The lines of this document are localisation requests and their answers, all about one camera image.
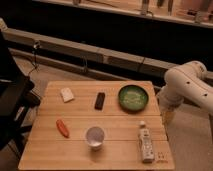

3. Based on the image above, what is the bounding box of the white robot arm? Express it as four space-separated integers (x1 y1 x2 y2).
157 61 213 141

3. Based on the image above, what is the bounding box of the black rectangular block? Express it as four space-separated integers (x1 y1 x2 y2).
95 92 105 110

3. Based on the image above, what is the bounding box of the green bowl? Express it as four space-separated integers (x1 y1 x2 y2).
118 85 149 112

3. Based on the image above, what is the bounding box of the clear plastic cup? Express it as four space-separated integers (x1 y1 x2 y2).
85 127 105 150

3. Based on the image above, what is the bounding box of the orange carrot toy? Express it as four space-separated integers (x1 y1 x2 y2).
56 119 69 138

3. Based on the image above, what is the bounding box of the white bottle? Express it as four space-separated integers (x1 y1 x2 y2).
139 121 155 163

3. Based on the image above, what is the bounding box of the black chair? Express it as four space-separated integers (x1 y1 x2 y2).
0 31 40 153

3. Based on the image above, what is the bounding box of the black cable near rail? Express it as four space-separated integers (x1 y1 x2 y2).
81 54 90 75

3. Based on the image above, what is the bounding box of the black cable on wall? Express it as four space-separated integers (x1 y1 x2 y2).
27 40 42 78

